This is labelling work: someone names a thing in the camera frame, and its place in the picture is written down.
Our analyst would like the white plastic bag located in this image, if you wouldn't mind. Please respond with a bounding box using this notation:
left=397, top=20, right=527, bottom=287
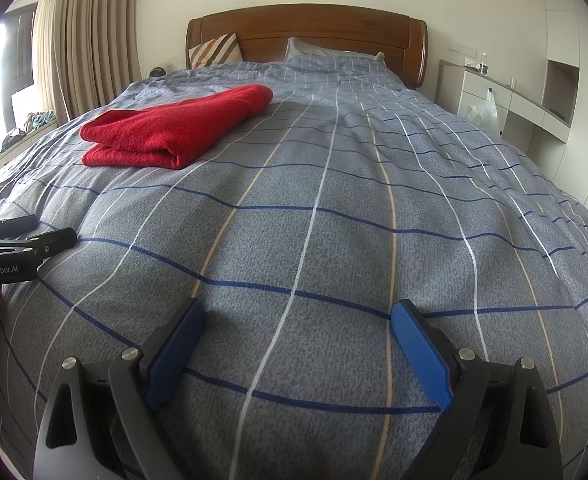
left=466, top=87, right=501, bottom=136

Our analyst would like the white pillow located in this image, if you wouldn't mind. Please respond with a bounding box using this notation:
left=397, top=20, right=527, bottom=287
left=285, top=36, right=387, bottom=65

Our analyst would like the wooden headboard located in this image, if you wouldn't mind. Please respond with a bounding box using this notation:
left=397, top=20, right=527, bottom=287
left=185, top=4, right=429, bottom=91

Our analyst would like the pile of clothes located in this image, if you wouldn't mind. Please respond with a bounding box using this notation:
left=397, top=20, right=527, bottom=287
left=1, top=109, right=58, bottom=147

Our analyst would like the blue plaid duvet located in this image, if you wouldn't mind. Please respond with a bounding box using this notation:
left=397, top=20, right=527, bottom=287
left=0, top=55, right=588, bottom=480

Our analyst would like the white wall cabinet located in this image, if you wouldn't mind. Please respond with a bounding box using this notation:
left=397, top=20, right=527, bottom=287
left=541, top=0, right=588, bottom=201

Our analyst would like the red knit sweater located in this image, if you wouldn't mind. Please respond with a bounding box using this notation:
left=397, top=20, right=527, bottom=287
left=79, top=85, right=274, bottom=170

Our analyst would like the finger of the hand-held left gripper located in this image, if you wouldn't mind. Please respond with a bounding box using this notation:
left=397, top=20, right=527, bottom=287
left=0, top=227, right=78, bottom=261
left=0, top=214, right=40, bottom=240

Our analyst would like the white desk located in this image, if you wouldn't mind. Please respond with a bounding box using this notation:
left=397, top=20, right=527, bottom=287
left=456, top=62, right=575, bottom=161

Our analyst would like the striped pillow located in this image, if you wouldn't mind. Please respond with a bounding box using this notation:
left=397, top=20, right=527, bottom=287
left=188, top=32, right=245, bottom=69

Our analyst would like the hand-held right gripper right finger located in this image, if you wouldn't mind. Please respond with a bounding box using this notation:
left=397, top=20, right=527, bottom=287
left=391, top=299, right=562, bottom=480

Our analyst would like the white window bench cabinet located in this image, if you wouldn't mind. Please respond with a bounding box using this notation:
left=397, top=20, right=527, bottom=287
left=0, top=122, right=70, bottom=191

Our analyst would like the beige curtain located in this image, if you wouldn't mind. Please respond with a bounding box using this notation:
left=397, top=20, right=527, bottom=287
left=33, top=0, right=147, bottom=125

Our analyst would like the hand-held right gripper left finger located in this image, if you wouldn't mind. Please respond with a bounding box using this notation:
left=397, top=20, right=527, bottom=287
left=33, top=297, right=207, bottom=480

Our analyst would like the window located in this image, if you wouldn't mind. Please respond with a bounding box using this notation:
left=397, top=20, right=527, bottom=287
left=0, top=4, right=42, bottom=161

